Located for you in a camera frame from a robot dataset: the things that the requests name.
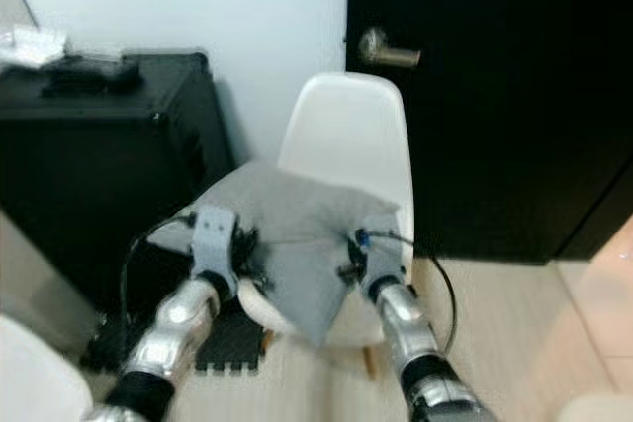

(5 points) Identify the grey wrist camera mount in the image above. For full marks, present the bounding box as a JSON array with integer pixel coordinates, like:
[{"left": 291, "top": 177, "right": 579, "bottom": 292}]
[
  {"left": 192, "top": 207, "right": 239, "bottom": 281},
  {"left": 359, "top": 239, "right": 403, "bottom": 291}
]

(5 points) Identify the flat black device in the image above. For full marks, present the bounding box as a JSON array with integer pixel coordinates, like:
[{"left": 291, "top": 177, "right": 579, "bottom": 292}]
[{"left": 42, "top": 55, "right": 142, "bottom": 100}]

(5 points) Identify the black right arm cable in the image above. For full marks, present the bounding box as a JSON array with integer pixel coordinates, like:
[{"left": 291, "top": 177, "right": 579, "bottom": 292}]
[{"left": 368, "top": 232, "right": 458, "bottom": 330}]

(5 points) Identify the grey fabric pillow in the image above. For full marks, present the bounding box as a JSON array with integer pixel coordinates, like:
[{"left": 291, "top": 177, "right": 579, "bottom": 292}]
[{"left": 173, "top": 160, "right": 403, "bottom": 349}]

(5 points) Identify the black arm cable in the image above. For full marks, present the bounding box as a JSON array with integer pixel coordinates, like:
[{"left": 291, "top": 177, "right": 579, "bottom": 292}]
[
  {"left": 368, "top": 232, "right": 458, "bottom": 330},
  {"left": 120, "top": 212, "right": 199, "bottom": 344}
]

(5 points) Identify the white plastic shell chair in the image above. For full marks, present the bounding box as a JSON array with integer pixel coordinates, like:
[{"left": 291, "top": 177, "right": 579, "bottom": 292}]
[{"left": 237, "top": 72, "right": 416, "bottom": 383}]

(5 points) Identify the black foam floor mat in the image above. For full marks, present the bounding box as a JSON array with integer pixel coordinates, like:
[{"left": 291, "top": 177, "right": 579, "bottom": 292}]
[{"left": 79, "top": 301, "right": 264, "bottom": 376}]

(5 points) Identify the white rounded chair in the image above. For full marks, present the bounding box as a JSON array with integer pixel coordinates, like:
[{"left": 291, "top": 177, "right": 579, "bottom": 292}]
[{"left": 0, "top": 314, "right": 93, "bottom": 422}]

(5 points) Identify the brushed metal door handle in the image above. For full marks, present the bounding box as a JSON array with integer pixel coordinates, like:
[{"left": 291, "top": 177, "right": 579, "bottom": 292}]
[{"left": 359, "top": 27, "right": 422, "bottom": 70}]

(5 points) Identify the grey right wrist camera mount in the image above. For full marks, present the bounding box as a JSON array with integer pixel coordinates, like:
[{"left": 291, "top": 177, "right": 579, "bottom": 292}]
[{"left": 359, "top": 239, "right": 403, "bottom": 291}]

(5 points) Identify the black door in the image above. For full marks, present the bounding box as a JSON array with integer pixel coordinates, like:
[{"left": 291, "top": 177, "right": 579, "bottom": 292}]
[{"left": 346, "top": 0, "right": 633, "bottom": 265}]

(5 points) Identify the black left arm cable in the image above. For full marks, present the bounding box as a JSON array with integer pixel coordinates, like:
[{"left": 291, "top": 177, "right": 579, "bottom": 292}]
[{"left": 120, "top": 212, "right": 199, "bottom": 344}]

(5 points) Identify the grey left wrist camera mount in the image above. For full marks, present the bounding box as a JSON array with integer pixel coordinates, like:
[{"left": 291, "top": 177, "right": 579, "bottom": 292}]
[{"left": 192, "top": 207, "right": 239, "bottom": 281}]

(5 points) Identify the large black equipment case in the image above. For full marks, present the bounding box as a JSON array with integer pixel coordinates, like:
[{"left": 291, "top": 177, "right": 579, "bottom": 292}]
[{"left": 0, "top": 50, "right": 238, "bottom": 332}]

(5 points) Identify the white crumpled cloth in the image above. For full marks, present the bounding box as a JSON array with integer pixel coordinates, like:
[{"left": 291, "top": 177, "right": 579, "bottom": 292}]
[{"left": 0, "top": 27, "right": 69, "bottom": 72}]

